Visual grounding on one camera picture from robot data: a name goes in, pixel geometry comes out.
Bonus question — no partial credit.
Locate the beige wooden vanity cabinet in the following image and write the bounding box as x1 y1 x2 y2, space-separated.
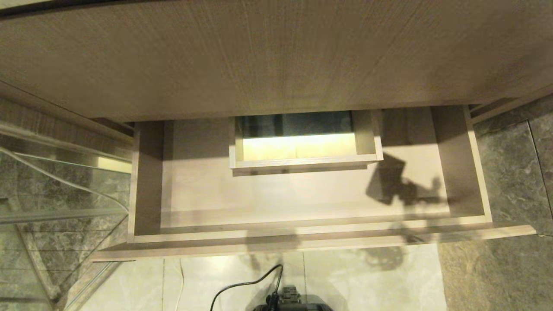
0 0 553 145

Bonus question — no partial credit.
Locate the framed glass shower door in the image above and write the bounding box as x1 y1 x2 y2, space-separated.
0 123 132 311

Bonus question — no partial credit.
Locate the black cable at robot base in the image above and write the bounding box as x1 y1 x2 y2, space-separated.
210 264 284 311

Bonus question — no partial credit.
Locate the thin white cable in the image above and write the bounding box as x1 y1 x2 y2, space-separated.
0 147 185 311

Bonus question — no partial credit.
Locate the beige wooden drawer front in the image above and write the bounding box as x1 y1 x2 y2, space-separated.
91 106 537 263

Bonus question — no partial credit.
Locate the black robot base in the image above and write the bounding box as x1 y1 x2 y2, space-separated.
251 285 333 311

